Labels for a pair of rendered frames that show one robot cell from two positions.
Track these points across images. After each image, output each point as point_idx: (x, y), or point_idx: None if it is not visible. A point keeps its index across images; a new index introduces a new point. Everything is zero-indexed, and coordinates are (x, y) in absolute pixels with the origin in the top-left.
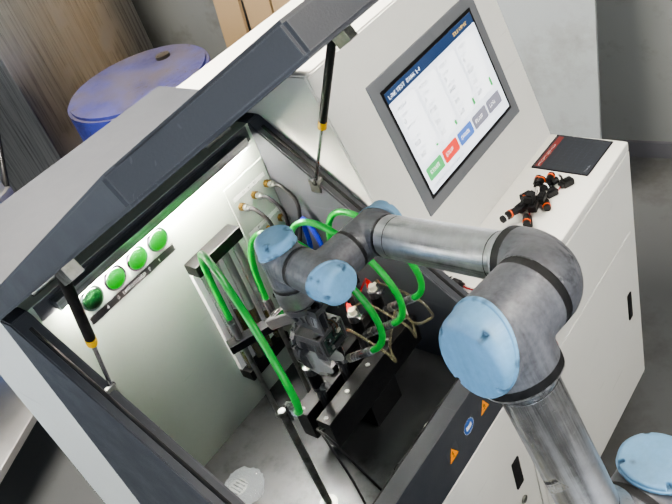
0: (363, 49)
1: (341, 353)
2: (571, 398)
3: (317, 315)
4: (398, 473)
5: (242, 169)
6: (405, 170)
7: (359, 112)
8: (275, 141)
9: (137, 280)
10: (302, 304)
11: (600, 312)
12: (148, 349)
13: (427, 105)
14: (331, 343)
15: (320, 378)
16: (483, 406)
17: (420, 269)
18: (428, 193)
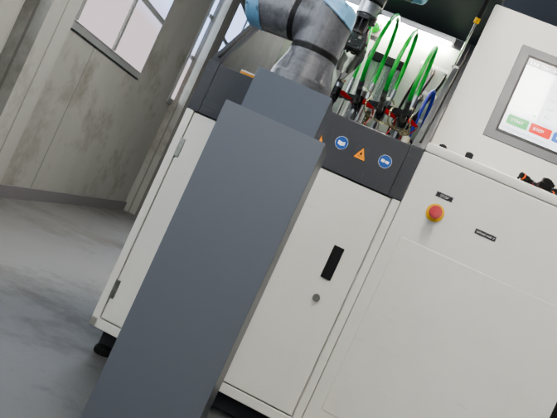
0: (544, 32)
1: (351, 61)
2: (421, 328)
3: (359, 14)
4: None
5: (441, 56)
6: (496, 98)
7: (505, 46)
8: (465, 51)
9: None
10: (361, 7)
11: (514, 326)
12: None
13: (552, 95)
14: (350, 36)
15: (336, 91)
16: (360, 153)
17: (433, 107)
18: (496, 123)
